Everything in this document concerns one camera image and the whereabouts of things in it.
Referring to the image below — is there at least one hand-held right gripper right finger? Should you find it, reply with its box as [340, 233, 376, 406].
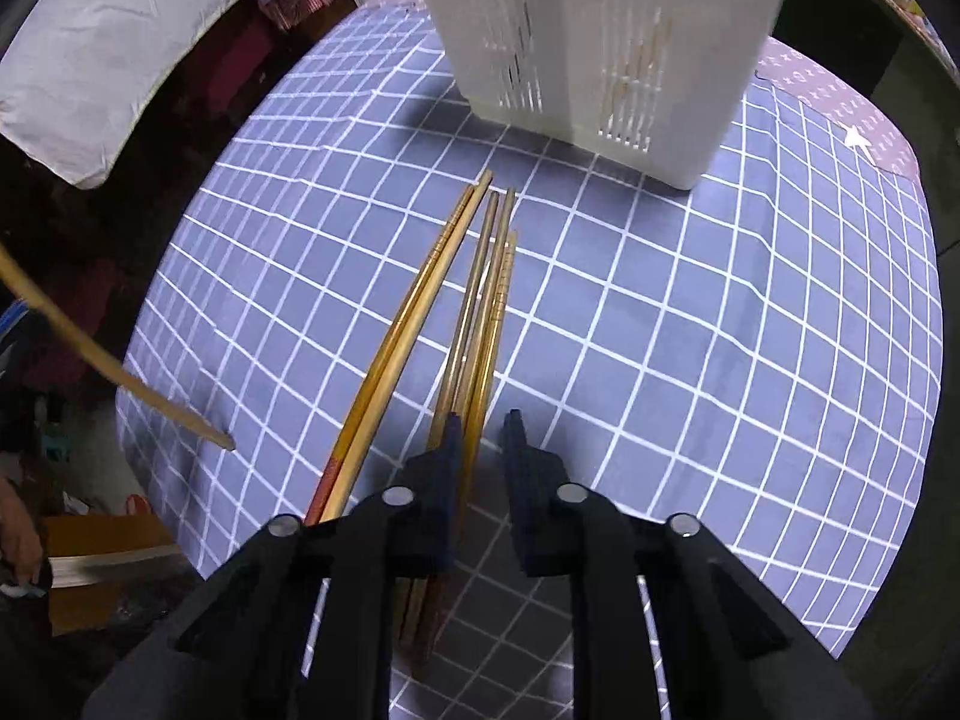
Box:
[501, 409, 878, 720]

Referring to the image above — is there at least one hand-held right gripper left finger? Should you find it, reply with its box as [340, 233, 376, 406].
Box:
[82, 412, 466, 720]

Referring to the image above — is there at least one bundle of wooden chopsticks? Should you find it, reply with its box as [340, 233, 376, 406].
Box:
[322, 169, 496, 526]

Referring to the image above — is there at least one brown wooden chopstick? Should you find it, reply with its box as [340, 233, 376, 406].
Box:
[409, 189, 517, 680]
[394, 192, 500, 661]
[450, 231, 520, 500]
[611, 11, 672, 125]

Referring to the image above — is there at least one light bamboo chopstick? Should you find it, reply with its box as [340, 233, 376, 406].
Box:
[0, 244, 237, 452]

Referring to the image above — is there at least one white plastic utensil holder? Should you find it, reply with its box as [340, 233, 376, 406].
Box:
[396, 0, 797, 192]

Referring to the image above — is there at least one blue checkered tablecloth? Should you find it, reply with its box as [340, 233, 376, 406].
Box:
[116, 0, 942, 720]

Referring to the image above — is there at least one cardboard box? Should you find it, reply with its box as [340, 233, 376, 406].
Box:
[41, 514, 185, 635]

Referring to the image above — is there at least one person's leg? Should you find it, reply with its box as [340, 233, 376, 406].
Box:
[0, 478, 44, 587]

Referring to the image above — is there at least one purple patterned cloth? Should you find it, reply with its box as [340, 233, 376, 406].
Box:
[754, 34, 920, 181]

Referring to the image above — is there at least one white cloth sheet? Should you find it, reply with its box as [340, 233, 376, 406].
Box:
[0, 0, 252, 190]

